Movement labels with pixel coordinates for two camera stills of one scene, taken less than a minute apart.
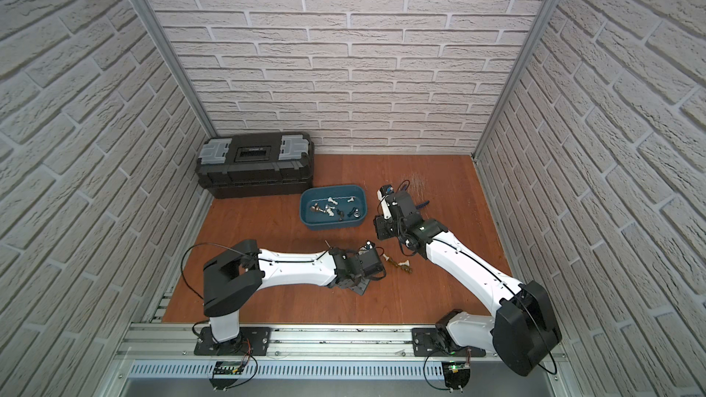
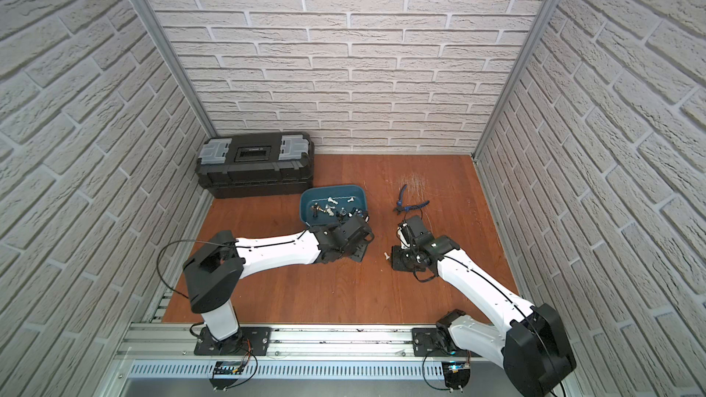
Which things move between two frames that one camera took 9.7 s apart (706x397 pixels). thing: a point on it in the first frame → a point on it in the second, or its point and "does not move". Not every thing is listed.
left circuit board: (226, 368) does not move
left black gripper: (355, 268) → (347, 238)
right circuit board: (456, 374) does not move
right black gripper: (381, 221) → (395, 259)
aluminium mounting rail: (176, 343) does not move
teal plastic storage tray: (331, 207) does not move
